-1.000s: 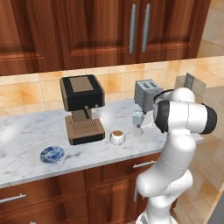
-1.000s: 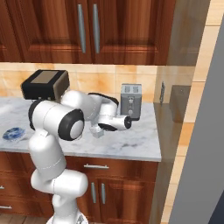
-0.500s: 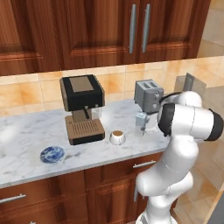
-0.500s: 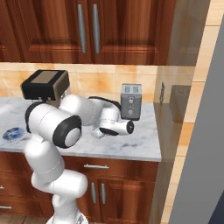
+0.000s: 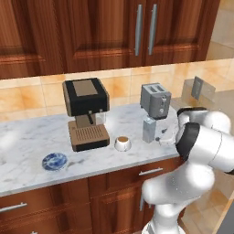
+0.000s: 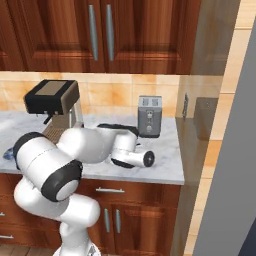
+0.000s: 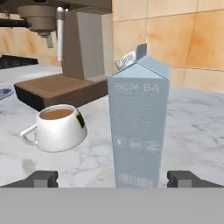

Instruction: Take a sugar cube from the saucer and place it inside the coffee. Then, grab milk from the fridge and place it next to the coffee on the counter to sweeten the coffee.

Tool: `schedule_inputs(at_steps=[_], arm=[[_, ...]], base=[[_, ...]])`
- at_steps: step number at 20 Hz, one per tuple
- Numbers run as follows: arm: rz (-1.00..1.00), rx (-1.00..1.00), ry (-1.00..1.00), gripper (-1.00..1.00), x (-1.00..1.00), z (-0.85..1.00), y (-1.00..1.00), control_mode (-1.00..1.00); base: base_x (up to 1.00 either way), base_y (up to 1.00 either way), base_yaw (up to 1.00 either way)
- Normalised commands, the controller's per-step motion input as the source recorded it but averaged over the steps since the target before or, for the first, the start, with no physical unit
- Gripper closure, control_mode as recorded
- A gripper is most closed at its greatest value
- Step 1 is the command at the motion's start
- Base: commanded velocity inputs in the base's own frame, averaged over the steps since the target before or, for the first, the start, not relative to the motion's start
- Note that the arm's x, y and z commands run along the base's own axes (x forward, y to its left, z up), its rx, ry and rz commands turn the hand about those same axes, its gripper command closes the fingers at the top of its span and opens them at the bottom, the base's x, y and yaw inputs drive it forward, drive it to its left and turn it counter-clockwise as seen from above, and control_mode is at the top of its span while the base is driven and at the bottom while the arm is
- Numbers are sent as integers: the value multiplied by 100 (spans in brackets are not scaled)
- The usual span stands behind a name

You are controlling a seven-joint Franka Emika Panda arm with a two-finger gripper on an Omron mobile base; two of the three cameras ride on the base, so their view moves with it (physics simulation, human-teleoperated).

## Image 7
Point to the white coffee cup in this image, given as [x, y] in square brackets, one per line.
[59, 129]

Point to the pale blue milk carton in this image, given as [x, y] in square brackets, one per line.
[138, 122]

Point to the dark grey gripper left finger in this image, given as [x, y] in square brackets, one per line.
[43, 178]

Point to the blue patterned saucer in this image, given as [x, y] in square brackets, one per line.
[4, 93]

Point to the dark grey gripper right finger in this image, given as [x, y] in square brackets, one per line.
[180, 178]

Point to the black hob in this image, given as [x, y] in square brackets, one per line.
[16, 61]

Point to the brown espresso machine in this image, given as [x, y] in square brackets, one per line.
[73, 49]

